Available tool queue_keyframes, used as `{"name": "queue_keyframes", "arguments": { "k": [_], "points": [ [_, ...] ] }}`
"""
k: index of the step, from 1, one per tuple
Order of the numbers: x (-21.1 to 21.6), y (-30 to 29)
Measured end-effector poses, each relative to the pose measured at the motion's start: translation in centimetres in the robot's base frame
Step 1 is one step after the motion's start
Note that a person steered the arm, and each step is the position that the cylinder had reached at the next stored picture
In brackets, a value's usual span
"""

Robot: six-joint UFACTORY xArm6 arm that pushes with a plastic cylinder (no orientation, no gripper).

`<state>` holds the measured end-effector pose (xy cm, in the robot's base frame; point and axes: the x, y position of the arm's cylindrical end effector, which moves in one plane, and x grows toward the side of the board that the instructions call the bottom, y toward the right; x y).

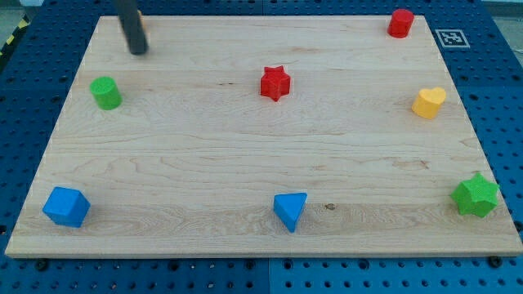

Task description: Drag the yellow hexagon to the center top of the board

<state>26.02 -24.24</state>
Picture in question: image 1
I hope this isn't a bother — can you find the blue cube block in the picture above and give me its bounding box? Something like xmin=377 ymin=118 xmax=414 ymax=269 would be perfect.
xmin=42 ymin=186 xmax=91 ymax=228

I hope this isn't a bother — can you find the green cylinder block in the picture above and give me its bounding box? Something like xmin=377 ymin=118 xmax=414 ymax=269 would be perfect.
xmin=89 ymin=76 xmax=123 ymax=110

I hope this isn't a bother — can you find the red cylinder block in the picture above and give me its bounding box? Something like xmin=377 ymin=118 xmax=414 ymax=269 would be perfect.
xmin=387 ymin=8 xmax=414 ymax=38

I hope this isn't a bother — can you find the black bolt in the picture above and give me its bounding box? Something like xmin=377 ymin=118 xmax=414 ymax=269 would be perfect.
xmin=34 ymin=258 xmax=49 ymax=272
xmin=487 ymin=256 xmax=503 ymax=269

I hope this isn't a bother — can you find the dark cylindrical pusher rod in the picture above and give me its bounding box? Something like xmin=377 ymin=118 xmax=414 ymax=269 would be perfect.
xmin=114 ymin=0 xmax=149 ymax=55

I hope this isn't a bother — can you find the black bolt left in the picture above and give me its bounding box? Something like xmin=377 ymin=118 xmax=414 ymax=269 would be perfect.
xmin=34 ymin=258 xmax=49 ymax=272

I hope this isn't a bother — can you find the light wooden board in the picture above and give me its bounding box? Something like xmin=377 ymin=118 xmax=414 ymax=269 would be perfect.
xmin=6 ymin=16 xmax=522 ymax=259

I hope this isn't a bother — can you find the red star block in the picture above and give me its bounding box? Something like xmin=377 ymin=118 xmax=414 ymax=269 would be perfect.
xmin=260 ymin=65 xmax=291 ymax=102

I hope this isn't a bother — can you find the white fiducial marker tag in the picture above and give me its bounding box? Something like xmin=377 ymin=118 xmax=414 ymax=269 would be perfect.
xmin=436 ymin=29 xmax=470 ymax=48

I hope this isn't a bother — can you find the green star block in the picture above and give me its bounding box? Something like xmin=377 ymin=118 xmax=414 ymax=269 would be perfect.
xmin=450 ymin=173 xmax=499 ymax=217

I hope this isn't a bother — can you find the yellow hexagon block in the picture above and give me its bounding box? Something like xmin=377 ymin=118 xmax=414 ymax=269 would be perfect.
xmin=137 ymin=10 xmax=146 ymax=35

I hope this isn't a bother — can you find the blue triangle block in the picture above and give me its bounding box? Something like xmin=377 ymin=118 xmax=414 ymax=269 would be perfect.
xmin=273 ymin=193 xmax=307 ymax=233

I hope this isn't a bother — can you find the black bolt right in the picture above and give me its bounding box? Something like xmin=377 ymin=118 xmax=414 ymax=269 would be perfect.
xmin=487 ymin=256 xmax=503 ymax=269

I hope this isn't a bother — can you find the yellow heart block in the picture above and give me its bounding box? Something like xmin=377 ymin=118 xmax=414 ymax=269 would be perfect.
xmin=411 ymin=87 xmax=446 ymax=119

